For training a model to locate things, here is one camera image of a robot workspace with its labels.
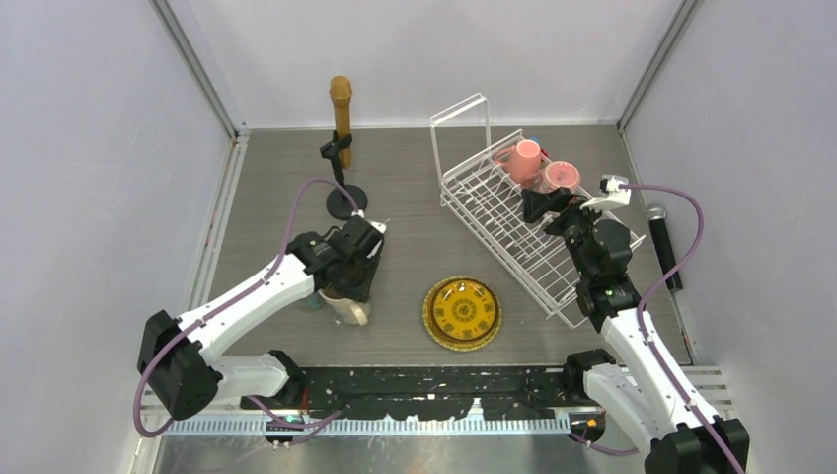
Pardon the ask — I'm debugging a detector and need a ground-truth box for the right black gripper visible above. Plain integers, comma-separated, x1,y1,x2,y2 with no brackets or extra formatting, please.
522,187,615,281

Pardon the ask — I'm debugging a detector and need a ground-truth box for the cream floral cup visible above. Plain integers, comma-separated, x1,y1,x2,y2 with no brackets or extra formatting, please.
318,289,371,326

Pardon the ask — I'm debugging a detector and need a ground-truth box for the blue patterned bowl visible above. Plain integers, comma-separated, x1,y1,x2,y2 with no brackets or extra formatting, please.
295,292,326,311

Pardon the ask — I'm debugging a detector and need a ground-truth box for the yellow woven bamboo plate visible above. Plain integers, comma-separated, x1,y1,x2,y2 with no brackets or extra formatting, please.
421,276,503,354

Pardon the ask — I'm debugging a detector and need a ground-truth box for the yellow patterned plate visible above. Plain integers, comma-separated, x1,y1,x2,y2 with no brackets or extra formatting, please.
431,282,499,343

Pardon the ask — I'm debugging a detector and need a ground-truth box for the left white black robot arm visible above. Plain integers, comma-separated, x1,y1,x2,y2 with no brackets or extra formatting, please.
137,214,387,421

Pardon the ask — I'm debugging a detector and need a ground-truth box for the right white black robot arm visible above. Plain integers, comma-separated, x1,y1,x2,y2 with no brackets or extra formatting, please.
521,178,750,473

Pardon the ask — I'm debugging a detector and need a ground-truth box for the pink floral cup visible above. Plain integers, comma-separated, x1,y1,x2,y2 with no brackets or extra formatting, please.
536,161,581,194

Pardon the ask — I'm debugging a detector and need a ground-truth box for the pink plastic cup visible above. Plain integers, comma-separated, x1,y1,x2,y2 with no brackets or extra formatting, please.
493,139,544,187

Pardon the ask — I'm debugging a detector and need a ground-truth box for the black silver microphone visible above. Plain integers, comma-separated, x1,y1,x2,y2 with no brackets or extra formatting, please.
645,203,677,275

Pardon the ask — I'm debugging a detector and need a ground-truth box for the brown microphone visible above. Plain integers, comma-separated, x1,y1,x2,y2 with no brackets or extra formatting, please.
329,75,353,141

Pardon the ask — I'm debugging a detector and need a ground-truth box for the white wire dish rack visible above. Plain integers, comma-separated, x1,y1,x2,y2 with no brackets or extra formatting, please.
429,93,647,329

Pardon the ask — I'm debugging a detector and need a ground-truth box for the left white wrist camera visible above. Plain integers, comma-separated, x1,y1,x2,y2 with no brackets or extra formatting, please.
353,210,387,234

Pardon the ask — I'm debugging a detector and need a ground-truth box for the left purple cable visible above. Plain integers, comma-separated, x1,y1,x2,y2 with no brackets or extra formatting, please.
133,178,364,447

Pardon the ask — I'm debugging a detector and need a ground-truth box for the purple cable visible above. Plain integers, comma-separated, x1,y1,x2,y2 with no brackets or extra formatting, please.
567,183,747,474
133,178,364,447

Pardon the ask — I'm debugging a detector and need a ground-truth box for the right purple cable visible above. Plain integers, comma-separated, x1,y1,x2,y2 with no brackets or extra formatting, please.
567,183,747,474

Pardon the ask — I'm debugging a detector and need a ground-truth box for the left aluminium rail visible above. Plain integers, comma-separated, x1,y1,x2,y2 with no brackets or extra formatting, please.
182,129,251,310

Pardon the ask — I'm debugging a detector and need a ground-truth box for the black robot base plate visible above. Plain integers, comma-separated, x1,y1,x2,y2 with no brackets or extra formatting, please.
259,365,601,421

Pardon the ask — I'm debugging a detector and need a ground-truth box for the slotted cable duct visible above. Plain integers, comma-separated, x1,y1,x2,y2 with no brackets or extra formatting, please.
165,414,571,436

